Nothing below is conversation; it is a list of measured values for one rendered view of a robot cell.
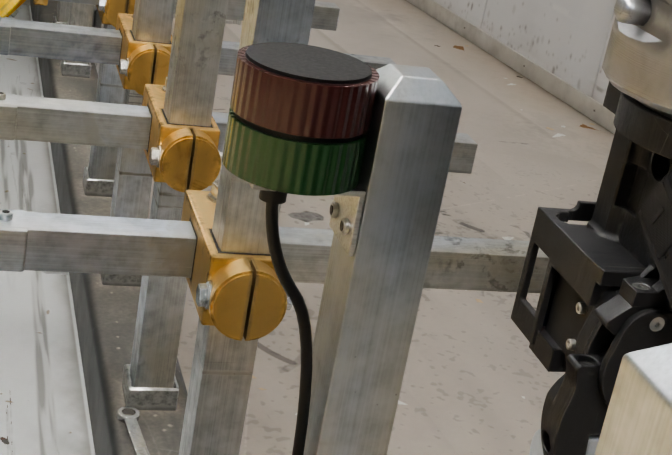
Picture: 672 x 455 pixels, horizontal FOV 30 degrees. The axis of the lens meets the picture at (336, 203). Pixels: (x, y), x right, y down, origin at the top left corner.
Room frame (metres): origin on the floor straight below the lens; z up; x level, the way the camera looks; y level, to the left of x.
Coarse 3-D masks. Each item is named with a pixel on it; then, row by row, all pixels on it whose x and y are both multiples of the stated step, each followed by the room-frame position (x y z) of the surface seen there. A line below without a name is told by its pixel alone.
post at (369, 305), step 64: (384, 128) 0.50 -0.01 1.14; (448, 128) 0.51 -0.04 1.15; (384, 192) 0.50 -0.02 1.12; (384, 256) 0.51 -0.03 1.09; (320, 320) 0.53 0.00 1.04; (384, 320) 0.51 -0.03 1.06; (320, 384) 0.51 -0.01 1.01; (384, 384) 0.51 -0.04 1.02; (320, 448) 0.50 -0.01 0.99; (384, 448) 0.51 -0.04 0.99
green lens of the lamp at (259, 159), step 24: (240, 144) 0.49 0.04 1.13; (264, 144) 0.48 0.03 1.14; (288, 144) 0.48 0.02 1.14; (312, 144) 0.48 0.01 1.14; (336, 144) 0.49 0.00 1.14; (360, 144) 0.50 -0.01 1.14; (240, 168) 0.49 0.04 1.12; (264, 168) 0.48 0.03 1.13; (288, 168) 0.48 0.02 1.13; (312, 168) 0.48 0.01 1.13; (336, 168) 0.49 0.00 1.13; (360, 168) 0.50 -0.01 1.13; (288, 192) 0.48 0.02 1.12; (312, 192) 0.48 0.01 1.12; (336, 192) 0.49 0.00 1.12
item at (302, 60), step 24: (264, 48) 0.51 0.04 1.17; (288, 48) 0.52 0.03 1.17; (312, 48) 0.53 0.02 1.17; (288, 72) 0.48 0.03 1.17; (312, 72) 0.49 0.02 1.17; (336, 72) 0.50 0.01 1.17; (360, 72) 0.50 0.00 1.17; (240, 120) 0.49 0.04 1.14; (264, 192) 0.50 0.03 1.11; (360, 192) 0.50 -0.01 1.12; (336, 216) 0.52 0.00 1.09; (360, 216) 0.50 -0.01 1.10; (288, 288) 0.51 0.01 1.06
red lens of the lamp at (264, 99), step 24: (240, 72) 0.49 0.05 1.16; (264, 72) 0.48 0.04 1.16; (240, 96) 0.49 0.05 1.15; (264, 96) 0.48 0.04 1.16; (288, 96) 0.48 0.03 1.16; (312, 96) 0.48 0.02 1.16; (336, 96) 0.48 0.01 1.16; (360, 96) 0.49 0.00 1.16; (264, 120) 0.48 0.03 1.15; (288, 120) 0.48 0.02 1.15; (312, 120) 0.48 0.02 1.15; (336, 120) 0.48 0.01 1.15; (360, 120) 0.49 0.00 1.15
